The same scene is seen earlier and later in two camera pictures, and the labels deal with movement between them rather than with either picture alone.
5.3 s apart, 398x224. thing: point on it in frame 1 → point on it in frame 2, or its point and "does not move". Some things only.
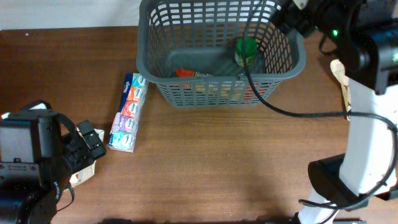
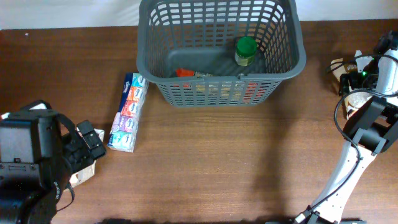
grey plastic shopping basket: x=188 y=48 does not move
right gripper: x=293 y=19 → x=355 y=83
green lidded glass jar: x=251 y=48 does not move
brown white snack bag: x=87 y=170 does not move
